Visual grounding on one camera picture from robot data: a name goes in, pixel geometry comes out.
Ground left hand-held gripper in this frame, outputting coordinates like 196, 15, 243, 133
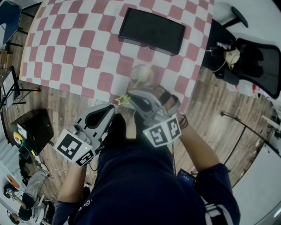
54, 104, 116, 169

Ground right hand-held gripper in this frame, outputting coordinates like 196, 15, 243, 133
127, 89, 182, 148

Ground yellow-green star toy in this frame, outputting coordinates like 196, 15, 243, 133
115, 94, 132, 114

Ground person's right forearm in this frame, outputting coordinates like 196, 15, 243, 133
179, 114, 221, 171

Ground person's left forearm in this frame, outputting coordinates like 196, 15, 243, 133
57, 163, 87, 203

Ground person's right hand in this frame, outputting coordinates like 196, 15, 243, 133
153, 85, 181, 116

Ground black wrist bands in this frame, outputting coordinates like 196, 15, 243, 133
179, 114, 189, 130

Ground black case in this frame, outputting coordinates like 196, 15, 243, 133
11, 109, 54, 156

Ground black device blue screen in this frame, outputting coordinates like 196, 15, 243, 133
177, 169, 196, 187

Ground person's navy shirt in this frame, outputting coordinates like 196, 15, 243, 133
51, 140, 241, 225

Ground red white checkered tablecloth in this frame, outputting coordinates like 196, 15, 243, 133
21, 0, 215, 110

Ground black folding stand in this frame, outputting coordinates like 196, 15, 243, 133
0, 65, 41, 108

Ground orange box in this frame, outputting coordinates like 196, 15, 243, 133
6, 174, 20, 189

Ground black drawer box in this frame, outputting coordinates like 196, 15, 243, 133
118, 7, 187, 56

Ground white plastic storage boxes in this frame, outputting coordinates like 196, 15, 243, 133
228, 81, 270, 99

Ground beige cloth item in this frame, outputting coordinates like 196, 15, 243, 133
223, 49, 241, 69

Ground black office chair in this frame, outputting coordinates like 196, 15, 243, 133
202, 6, 281, 99

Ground blue chair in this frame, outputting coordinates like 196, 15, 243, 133
0, 0, 22, 44

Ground white cable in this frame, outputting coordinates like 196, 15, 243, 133
205, 49, 228, 73

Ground black metal rail frame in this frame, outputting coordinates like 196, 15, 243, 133
220, 111, 281, 172

